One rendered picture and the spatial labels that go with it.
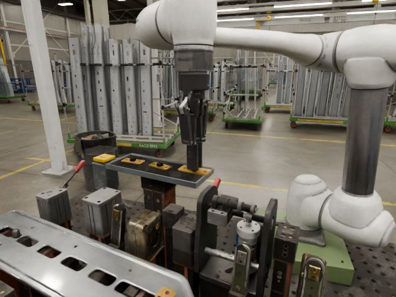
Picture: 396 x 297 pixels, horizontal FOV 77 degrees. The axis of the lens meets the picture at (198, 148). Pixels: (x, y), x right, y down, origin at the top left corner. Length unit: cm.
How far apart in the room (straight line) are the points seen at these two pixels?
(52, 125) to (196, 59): 372
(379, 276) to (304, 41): 96
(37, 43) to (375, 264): 407
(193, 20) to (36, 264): 72
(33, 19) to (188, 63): 368
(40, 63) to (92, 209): 342
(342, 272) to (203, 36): 98
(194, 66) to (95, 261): 56
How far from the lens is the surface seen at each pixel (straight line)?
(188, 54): 57
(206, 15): 58
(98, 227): 86
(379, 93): 95
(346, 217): 108
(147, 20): 69
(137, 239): 76
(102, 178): 105
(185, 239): 71
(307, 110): 739
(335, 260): 120
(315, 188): 114
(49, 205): 105
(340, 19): 1213
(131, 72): 484
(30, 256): 87
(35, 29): 415
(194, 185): 76
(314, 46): 91
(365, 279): 129
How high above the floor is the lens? 148
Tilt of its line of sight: 17 degrees down
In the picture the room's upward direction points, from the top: straight up
